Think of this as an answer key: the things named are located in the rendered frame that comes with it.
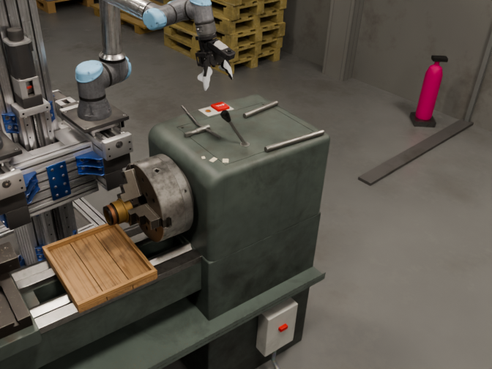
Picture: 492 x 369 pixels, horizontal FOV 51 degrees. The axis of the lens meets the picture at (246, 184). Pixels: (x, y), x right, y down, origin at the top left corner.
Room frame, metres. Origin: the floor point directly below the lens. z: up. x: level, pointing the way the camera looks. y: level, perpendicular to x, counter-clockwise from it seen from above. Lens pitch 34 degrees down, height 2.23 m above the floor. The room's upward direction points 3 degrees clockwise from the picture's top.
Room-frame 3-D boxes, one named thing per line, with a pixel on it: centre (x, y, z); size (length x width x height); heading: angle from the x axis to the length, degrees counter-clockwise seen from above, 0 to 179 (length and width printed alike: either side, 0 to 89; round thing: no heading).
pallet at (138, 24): (7.49, 1.61, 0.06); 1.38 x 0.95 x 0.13; 44
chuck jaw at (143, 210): (1.47, 0.35, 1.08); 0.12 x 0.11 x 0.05; 38
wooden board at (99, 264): (1.43, 0.54, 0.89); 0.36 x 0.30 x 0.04; 38
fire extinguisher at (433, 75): (4.57, -1.69, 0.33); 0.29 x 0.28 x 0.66; 134
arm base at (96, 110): (2.11, 0.70, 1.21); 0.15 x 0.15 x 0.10
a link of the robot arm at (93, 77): (2.12, 0.70, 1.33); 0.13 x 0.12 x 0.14; 149
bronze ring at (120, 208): (1.50, 0.46, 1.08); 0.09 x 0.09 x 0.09; 38
